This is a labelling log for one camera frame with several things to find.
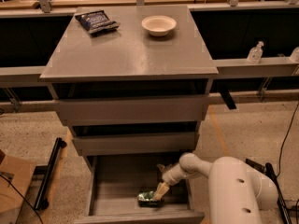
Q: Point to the grey top drawer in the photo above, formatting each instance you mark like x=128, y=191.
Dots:
x=132, y=110

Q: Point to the grey drawer cabinet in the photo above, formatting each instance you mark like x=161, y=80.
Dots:
x=85, y=91

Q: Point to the grey middle drawer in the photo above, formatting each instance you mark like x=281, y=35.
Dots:
x=135, y=143

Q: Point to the white paper bowl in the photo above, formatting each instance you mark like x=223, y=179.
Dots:
x=159, y=25

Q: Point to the blue chip bag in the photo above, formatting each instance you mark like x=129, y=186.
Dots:
x=96, y=21

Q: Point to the black stand base right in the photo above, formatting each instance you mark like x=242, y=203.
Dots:
x=289, y=215

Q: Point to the grey open bottom drawer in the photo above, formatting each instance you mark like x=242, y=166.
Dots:
x=118, y=179

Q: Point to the black bar on floor left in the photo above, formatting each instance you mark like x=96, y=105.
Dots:
x=45, y=171

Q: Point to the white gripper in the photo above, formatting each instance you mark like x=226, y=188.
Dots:
x=170, y=176

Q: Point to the cardboard box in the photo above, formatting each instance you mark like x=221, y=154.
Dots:
x=16, y=178

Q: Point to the grey metal rail shelf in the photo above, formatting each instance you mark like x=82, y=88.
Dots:
x=207, y=43

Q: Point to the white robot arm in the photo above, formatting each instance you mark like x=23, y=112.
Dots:
x=237, y=192

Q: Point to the green soda can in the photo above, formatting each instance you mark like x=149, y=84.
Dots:
x=146, y=199

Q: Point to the clear sanitizer bottle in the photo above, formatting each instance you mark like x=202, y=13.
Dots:
x=256, y=53

